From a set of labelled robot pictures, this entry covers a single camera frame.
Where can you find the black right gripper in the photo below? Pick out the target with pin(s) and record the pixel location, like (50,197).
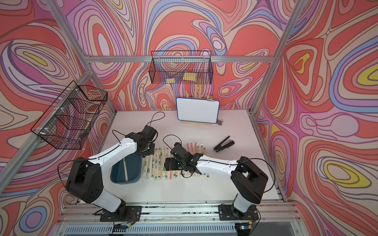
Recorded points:
(170,162)

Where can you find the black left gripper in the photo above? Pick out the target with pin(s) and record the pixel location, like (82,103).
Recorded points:
(152,151)

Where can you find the panda chopsticks pair fifteenth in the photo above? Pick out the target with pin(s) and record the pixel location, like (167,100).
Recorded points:
(159,163)

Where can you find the panda chopsticks pair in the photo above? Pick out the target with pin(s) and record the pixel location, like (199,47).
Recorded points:
(164,173)

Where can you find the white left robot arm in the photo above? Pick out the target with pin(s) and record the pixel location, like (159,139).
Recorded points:
(86,177)

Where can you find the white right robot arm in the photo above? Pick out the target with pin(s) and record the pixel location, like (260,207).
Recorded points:
(247,177)

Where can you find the teal plastic storage box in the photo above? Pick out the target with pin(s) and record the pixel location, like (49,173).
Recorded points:
(134,167)

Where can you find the black stapler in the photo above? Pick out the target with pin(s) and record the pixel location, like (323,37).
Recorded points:
(224,144)

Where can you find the small white whiteboard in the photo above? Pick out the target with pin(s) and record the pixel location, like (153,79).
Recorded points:
(198,110)

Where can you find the wooden whiteboard stand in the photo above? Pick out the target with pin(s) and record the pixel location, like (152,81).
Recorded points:
(198,91)

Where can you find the black wire basket left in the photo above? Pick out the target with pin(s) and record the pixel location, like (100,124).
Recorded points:
(68,121)

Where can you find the black wire basket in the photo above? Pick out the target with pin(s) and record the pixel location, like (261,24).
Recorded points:
(181,67)
(68,121)

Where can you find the black wire basket back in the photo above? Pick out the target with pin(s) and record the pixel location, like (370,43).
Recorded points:
(181,67)

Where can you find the aluminium frame post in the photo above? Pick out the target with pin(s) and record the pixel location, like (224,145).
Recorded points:
(69,34)

